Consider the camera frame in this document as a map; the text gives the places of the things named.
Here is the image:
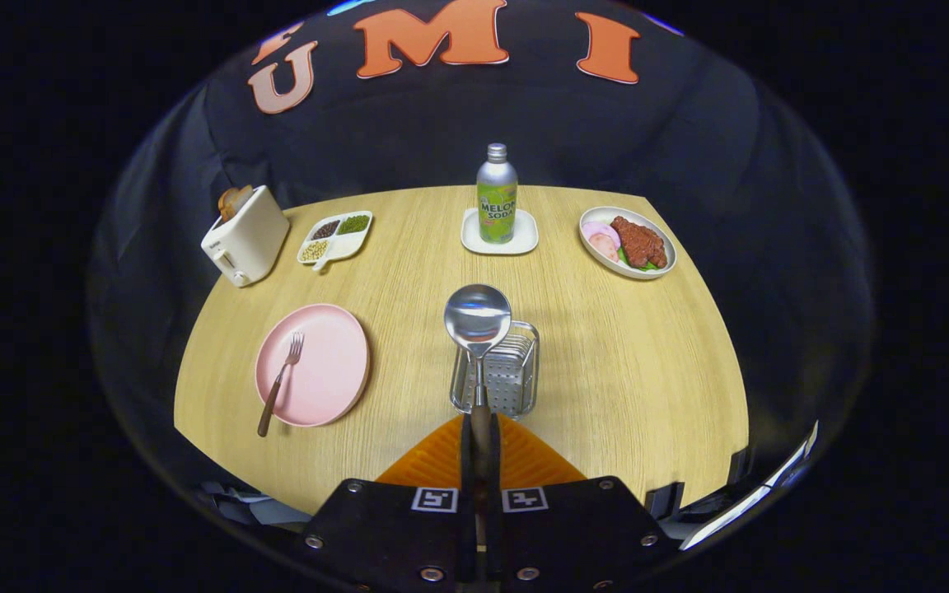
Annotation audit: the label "green soda bottle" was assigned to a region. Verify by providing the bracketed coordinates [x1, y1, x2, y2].
[476, 143, 519, 245]

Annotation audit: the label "pink ham slices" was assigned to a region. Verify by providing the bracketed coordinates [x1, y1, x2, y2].
[582, 221, 622, 263]

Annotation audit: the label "pink round plate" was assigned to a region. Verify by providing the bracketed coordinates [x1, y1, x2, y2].
[255, 304, 372, 428]

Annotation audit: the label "white toaster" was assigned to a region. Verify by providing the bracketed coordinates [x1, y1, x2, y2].
[201, 186, 291, 288]

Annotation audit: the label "metal wire cutlery basket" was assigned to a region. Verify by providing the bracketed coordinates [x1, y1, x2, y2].
[450, 321, 540, 419]

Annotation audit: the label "spoon with wooden handle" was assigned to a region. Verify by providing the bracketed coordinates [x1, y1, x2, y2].
[444, 284, 513, 474]

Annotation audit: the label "white oval food plate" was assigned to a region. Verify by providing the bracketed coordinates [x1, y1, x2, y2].
[579, 206, 678, 281]

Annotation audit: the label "white square coaster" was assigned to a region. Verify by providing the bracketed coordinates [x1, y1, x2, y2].
[460, 208, 540, 256]

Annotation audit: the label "white divided dish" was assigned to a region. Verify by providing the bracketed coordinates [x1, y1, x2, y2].
[297, 211, 374, 273]

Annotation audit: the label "fork with wooden handle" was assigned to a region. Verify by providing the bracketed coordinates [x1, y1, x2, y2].
[257, 332, 305, 437]

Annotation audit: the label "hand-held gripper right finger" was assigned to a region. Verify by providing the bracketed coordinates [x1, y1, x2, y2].
[484, 414, 681, 593]

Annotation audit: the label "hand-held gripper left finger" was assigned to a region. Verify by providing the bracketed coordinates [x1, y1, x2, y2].
[277, 414, 479, 593]

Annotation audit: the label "red-brown meat piece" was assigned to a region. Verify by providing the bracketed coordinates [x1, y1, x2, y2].
[610, 216, 669, 269]

